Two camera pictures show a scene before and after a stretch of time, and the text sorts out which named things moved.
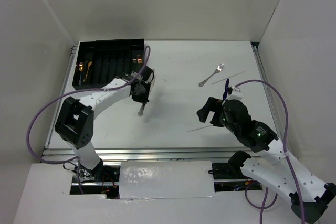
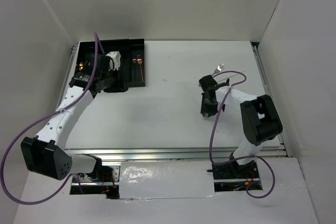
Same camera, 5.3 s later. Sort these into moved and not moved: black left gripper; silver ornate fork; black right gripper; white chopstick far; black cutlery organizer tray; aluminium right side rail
Moved: black right gripper; black left gripper
Not moved: black cutlery organizer tray; silver ornate fork; white chopstick far; aluminium right side rail
